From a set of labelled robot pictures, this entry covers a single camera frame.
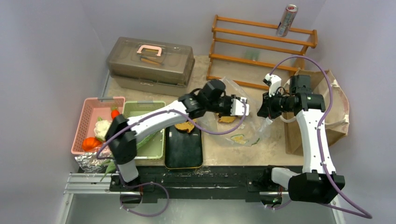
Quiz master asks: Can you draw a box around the brown paper bag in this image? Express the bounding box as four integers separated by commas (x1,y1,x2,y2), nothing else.
281,70,349,156

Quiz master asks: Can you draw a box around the green plastic basket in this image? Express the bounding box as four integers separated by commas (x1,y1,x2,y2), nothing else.
122,101,166,160

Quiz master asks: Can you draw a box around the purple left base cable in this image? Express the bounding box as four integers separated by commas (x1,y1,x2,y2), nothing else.
120,182,171,217

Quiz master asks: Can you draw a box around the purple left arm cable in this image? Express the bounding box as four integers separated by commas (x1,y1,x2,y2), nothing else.
96,98,248,160

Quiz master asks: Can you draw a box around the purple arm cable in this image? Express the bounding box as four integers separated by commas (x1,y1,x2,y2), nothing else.
96,98,248,160
269,56,373,219

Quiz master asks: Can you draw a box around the brown translucent storage box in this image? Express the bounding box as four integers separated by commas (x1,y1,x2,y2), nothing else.
106,37,195,97

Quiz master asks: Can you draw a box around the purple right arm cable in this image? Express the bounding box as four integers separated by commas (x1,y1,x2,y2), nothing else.
269,56,373,219

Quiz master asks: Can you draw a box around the pink plastic basket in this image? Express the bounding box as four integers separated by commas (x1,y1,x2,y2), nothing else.
71,97,126,155

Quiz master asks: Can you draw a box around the small orange pumpkin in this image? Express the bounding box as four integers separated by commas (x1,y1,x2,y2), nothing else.
82,137,102,152

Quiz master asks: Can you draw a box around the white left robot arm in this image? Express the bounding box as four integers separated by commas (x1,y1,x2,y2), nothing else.
103,79,248,191

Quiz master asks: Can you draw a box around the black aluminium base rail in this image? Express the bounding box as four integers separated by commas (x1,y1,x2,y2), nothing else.
63,165,347,224

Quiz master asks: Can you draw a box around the brown bread piece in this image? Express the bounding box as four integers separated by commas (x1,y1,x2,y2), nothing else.
218,116,237,123
175,121,195,133

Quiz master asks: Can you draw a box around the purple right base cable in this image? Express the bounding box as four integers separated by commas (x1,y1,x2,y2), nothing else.
264,197,293,211

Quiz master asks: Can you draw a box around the black tray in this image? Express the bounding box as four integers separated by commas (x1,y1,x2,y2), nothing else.
164,126,203,170

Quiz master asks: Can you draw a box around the white cauliflower piece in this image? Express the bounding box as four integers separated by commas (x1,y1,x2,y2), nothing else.
94,119,111,141

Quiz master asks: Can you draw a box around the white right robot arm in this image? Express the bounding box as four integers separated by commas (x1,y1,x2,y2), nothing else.
257,74,345,204

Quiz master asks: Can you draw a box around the pink box handle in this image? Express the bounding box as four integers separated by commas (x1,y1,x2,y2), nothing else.
136,44,163,57

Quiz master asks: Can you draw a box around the orange carrot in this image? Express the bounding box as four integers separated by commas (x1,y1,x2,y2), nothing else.
111,106,120,120

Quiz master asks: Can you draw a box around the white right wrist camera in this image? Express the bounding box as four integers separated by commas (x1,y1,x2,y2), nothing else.
263,73,282,97

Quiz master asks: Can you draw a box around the silver drink can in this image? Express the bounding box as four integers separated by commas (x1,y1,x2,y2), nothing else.
276,4,298,37

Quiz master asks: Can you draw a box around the orange wooden rack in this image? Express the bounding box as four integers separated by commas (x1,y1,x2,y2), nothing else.
206,14,318,80

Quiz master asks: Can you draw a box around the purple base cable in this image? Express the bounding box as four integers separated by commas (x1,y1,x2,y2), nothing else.
120,182,171,217
264,197,293,211

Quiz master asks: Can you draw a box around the clear plastic grocery bag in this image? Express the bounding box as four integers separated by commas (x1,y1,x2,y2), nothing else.
198,77,271,147

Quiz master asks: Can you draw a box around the green bumpy cucumber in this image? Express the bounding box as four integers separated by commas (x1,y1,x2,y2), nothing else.
136,133,156,150

